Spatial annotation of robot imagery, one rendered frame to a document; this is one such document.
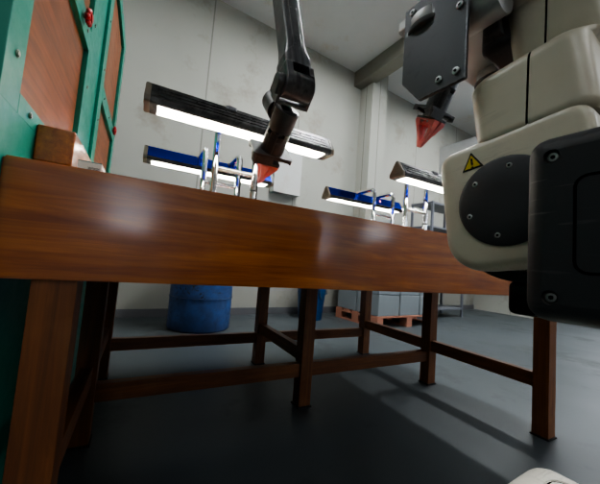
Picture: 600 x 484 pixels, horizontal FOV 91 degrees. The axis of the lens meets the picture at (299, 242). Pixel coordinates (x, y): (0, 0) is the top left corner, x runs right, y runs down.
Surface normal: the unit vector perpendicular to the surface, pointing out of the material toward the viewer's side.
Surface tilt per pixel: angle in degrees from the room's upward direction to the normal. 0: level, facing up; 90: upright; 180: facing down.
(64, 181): 90
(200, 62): 90
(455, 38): 90
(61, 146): 90
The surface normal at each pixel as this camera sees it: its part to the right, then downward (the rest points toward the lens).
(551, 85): -0.85, -0.11
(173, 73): 0.53, -0.02
